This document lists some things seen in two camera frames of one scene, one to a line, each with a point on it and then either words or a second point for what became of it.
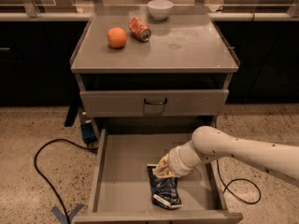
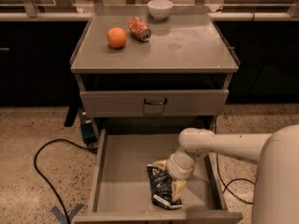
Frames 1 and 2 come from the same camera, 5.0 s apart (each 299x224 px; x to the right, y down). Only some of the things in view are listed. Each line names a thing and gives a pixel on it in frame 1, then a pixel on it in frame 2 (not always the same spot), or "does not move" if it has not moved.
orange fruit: (117, 38) does not move
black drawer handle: (155, 103) does not move
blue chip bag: (164, 190) does not move
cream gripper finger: (166, 173) → (177, 187)
